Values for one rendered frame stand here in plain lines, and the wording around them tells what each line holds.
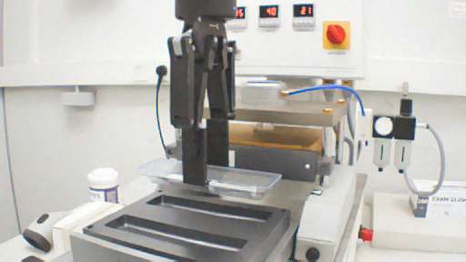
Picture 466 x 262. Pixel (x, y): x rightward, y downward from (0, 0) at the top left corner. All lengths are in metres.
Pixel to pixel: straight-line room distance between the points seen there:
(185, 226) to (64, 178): 1.38
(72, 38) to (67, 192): 0.69
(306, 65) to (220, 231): 0.44
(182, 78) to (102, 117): 1.17
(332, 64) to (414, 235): 0.46
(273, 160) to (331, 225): 0.14
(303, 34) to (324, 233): 0.43
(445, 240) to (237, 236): 0.65
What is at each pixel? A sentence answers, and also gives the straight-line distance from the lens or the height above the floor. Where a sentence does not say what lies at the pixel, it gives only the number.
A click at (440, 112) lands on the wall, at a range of 1.21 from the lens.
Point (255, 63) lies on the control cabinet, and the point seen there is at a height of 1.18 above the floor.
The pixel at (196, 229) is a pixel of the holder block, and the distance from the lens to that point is 0.43.
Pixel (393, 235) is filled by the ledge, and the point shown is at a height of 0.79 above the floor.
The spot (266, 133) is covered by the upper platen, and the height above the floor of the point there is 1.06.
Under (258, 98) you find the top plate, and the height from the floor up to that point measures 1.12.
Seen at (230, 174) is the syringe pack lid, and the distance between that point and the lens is 0.48.
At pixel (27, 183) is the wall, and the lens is 2.01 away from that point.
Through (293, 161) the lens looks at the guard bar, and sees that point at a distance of 0.55.
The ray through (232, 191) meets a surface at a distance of 0.46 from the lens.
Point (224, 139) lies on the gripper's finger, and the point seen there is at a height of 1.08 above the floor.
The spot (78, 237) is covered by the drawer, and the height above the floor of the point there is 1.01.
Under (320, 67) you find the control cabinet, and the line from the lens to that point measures 0.76.
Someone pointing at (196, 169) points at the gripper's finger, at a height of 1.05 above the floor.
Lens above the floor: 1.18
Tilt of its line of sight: 10 degrees down
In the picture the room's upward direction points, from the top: straight up
